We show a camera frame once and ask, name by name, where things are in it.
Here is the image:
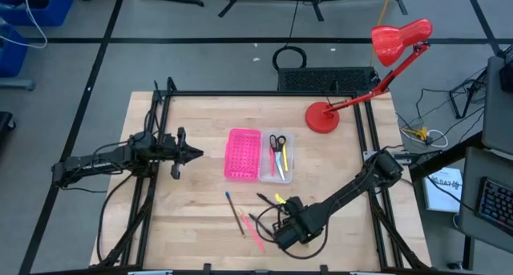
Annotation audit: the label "pencil with blue cap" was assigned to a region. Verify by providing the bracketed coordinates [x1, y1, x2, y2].
[224, 192, 246, 239]

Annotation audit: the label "pink pencil with yellow eraser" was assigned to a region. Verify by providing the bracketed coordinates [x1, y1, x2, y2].
[238, 208, 265, 252]

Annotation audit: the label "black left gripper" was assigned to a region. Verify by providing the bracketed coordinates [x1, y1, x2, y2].
[158, 127, 204, 180]

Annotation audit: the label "black marker pen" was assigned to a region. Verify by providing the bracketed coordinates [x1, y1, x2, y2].
[256, 192, 278, 208]

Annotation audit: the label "blue plastic bin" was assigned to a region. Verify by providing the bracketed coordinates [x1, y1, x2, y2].
[0, 0, 75, 27]
[0, 24, 30, 79]

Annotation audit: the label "grey desk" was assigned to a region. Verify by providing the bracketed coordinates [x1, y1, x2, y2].
[480, 55, 513, 156]
[458, 146, 513, 246]

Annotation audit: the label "red desk lamp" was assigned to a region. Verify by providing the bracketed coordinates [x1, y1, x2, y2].
[304, 18, 434, 135]

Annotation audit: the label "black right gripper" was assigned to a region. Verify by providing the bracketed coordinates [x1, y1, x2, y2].
[273, 212, 324, 251]

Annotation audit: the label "white paper booklet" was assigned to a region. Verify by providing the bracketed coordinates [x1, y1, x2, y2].
[422, 166, 465, 214]

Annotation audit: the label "yellow power plug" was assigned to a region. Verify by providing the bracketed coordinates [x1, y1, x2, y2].
[402, 126, 430, 143]

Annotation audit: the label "pink plastic basket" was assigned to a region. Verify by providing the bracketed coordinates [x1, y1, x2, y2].
[223, 127, 262, 183]

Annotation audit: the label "black perforated metal case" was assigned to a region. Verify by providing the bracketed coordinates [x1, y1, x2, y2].
[277, 66, 380, 94]

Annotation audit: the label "clear plastic supply box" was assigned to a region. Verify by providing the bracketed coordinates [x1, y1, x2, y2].
[258, 130, 296, 184]

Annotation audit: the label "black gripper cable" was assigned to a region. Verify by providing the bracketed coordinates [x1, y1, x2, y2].
[255, 204, 289, 238]
[280, 222, 329, 261]

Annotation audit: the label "black backlit keyboard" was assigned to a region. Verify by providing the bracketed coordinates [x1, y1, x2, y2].
[475, 176, 513, 233]

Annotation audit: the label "black handled scissors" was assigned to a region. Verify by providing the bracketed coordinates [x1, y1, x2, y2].
[269, 134, 287, 182]

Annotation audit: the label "black coiled floor cable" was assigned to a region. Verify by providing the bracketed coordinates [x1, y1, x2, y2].
[272, 0, 309, 72]

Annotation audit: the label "black gel pen clear barrel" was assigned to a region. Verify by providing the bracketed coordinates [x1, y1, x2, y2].
[248, 213, 275, 237]

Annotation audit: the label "yellow hanging cable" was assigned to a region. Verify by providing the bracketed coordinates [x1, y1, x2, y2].
[368, 0, 396, 67]

